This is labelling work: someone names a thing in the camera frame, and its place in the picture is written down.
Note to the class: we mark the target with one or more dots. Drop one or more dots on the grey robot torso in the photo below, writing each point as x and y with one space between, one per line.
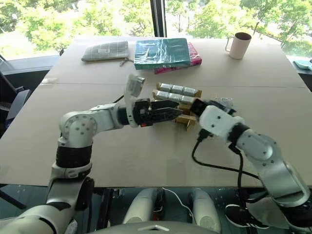
156 228

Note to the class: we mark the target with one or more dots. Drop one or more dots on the black sneaker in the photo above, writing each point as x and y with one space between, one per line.
241 217

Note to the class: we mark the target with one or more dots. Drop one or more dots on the grey plaid fabric pouch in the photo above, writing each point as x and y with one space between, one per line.
104 51

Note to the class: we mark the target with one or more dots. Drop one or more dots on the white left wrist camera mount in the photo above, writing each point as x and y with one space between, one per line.
132 85

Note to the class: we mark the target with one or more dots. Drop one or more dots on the brown cardboard divider tray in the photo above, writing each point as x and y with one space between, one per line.
185 120

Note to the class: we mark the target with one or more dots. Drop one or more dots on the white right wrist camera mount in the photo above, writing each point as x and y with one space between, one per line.
217 120

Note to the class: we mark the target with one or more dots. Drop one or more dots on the white rounded robot leg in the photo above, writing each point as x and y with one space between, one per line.
204 209
140 206

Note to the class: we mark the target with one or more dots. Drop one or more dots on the black window frame post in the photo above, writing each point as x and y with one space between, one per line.
158 17

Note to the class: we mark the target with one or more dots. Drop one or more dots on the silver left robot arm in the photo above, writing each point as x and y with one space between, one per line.
78 126

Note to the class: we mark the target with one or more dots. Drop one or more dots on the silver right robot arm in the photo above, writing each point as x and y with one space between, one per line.
270 156

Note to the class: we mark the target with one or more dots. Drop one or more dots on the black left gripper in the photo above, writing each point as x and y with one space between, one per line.
141 112

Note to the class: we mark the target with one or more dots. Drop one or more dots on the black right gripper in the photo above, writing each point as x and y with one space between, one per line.
200 107

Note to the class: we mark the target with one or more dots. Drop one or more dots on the teal plastic-wrapped book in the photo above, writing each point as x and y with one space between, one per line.
161 52

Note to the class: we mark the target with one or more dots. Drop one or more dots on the dark chair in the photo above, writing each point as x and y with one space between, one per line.
14 102

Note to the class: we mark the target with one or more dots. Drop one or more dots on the pink book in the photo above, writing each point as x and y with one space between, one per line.
195 57

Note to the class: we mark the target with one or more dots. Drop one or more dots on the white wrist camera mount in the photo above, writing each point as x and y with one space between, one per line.
217 120
132 85

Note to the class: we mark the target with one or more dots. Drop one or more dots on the teal flat object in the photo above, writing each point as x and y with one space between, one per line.
303 64

